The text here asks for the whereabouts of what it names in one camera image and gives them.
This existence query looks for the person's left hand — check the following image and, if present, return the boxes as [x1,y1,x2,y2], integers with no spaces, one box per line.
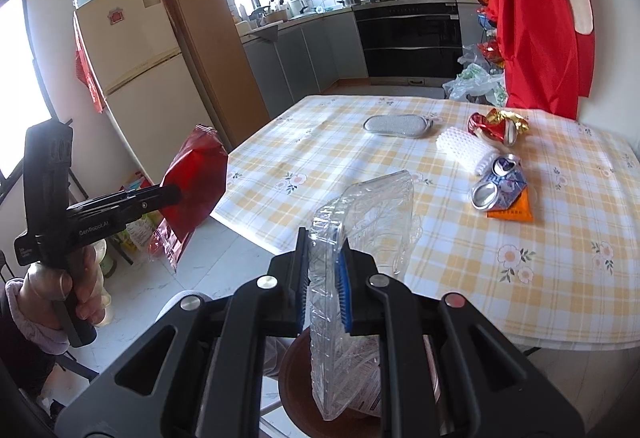
[17,246,108,330]

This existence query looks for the yellow plaid floral tablecloth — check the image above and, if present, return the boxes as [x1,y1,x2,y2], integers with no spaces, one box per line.
[213,96,639,350]

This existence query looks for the red hanging apron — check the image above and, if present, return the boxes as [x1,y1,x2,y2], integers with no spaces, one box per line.
[487,0,596,120]

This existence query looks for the dark red snack bag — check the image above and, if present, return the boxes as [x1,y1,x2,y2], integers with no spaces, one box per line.
[149,124,228,270]

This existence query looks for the clear plastic clamshell container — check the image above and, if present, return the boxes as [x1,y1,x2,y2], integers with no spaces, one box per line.
[305,168,424,423]

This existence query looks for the orange snack packet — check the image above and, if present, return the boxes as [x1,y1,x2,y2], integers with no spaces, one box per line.
[486,188,534,222]

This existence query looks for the grey oval tin lid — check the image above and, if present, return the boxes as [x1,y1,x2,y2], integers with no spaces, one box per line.
[362,114,433,139]

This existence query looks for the kitchen faucet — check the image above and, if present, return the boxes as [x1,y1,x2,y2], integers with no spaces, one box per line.
[250,0,275,22]

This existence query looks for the white green plastic bags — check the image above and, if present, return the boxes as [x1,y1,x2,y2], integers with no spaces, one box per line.
[442,45,508,108]

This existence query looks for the black oven range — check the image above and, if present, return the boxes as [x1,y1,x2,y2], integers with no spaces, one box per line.
[352,0,462,85]

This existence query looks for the wire storage rack with goods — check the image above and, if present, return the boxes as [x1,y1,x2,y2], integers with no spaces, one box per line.
[477,0,504,68]

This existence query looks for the crushed blue white can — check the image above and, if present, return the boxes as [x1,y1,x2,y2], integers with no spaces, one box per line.
[470,154,528,212]

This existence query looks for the steel cooking pot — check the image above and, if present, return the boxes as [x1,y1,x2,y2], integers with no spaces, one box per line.
[337,0,364,7]

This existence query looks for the cream refrigerator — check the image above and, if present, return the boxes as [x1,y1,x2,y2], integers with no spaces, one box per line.
[75,0,213,184]

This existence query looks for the colourful bags on floor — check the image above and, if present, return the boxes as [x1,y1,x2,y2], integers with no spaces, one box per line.
[116,170,163,253]

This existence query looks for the grey kitchen base cabinets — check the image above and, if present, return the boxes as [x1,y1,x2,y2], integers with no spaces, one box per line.
[241,8,369,118]

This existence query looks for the white foam fruit net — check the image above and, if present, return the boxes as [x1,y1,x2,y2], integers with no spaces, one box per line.
[436,127,500,176]

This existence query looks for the gold crumpled foil wrapper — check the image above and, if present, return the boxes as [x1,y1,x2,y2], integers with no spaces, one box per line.
[486,108,529,135]

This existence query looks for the crushed red soda can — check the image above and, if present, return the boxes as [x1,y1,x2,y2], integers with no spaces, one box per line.
[468,112,518,146]

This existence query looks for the maroon trash bin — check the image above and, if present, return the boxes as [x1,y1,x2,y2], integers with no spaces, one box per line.
[276,324,442,438]

